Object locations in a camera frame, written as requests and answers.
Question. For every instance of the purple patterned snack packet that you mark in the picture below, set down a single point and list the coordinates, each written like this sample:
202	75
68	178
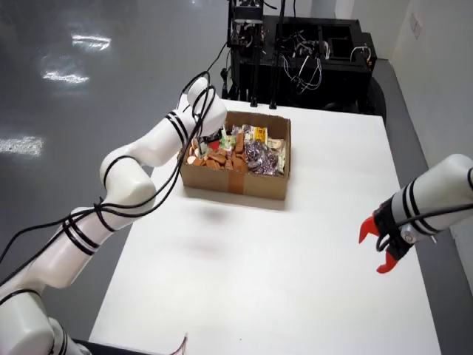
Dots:
268	162
255	151

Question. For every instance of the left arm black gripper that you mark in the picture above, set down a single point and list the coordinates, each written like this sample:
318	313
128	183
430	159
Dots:
217	137

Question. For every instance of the yellow snack packet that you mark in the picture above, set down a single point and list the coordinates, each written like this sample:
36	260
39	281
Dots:
260	135

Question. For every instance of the tall black stand pole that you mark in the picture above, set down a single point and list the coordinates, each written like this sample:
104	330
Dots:
274	74

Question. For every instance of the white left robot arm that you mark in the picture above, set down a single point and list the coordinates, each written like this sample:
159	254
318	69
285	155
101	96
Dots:
129	185

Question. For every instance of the black equipment cart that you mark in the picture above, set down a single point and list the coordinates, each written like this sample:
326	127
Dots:
332	92

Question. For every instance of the brown bread roll pack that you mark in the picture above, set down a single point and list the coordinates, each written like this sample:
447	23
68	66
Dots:
216	159

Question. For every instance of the upright brown cake pack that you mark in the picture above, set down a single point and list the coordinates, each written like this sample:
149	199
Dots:
240	144

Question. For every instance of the grey wrist module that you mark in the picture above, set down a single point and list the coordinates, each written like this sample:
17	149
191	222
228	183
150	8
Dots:
408	234

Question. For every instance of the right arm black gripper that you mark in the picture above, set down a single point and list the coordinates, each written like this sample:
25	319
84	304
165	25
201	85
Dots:
388	225

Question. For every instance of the brown cardboard box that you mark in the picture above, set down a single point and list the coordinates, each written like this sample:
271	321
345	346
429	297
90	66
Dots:
258	185

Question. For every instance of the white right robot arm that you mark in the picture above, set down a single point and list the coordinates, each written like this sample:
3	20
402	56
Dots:
443	192

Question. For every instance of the black electronics unit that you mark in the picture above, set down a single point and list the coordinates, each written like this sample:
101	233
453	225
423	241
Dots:
245	15

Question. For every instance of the flat brown cake pack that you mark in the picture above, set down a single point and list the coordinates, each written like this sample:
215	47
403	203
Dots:
241	164

